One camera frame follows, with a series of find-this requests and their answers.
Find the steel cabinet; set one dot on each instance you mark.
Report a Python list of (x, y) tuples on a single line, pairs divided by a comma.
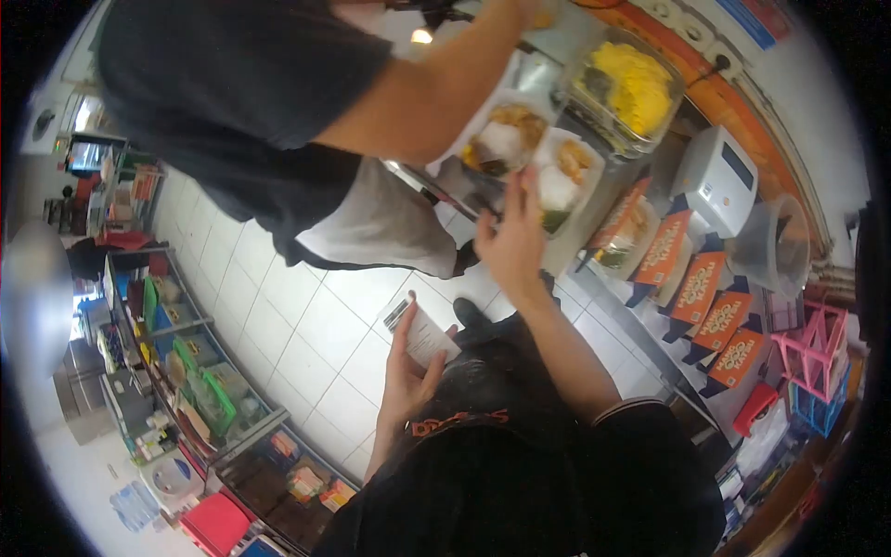
[(83, 393)]

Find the pack of water bottles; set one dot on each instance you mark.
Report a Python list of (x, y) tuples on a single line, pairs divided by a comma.
[(133, 506)]

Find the large red plastic stool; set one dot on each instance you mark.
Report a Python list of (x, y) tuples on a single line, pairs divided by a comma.
[(216, 523)]

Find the person's right fingers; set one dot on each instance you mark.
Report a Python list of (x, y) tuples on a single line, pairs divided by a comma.
[(523, 198)]

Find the person's left fingers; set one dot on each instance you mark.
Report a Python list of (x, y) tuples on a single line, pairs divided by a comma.
[(443, 351)]

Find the white paper receipt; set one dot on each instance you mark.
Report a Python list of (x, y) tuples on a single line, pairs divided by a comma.
[(428, 334)]

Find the white food tray with rice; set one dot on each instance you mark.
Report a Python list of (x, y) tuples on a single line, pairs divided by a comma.
[(505, 139), (565, 182)]

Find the full metal shelf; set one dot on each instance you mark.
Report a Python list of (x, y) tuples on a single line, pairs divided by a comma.
[(181, 355)]

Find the clear plastic jug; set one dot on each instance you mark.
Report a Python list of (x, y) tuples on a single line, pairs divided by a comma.
[(769, 247)]

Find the person's body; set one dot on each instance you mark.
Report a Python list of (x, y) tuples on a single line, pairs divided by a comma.
[(529, 487)]

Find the person's right hand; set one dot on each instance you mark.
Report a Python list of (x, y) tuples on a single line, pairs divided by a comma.
[(515, 244)]

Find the person's left thumb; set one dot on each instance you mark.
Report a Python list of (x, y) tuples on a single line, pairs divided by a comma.
[(404, 331)]

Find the glass display counter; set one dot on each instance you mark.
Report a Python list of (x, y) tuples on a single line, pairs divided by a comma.
[(292, 480)]

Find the person's left hand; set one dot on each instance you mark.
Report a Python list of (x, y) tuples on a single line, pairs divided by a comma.
[(407, 393)]

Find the meal box with orange sleeve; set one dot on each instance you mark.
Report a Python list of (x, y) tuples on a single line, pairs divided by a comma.
[(663, 254), (698, 289), (722, 321), (738, 358), (621, 226)]

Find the pink plastic rack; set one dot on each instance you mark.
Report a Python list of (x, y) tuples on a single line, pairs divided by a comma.
[(811, 348)]

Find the white round bucket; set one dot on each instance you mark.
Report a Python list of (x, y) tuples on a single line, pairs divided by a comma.
[(170, 480)]

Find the person's legs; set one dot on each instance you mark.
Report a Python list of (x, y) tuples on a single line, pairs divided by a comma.
[(501, 355)]

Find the blue plastic basket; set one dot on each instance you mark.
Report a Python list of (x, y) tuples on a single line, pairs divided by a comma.
[(821, 411)]

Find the white label printer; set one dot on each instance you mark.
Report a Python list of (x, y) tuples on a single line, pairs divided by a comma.
[(713, 181)]

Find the person's right thumb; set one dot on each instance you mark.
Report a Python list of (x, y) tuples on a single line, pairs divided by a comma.
[(487, 233)]

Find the clear container of yellow food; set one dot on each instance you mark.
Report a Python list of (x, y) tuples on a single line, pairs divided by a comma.
[(626, 90)]

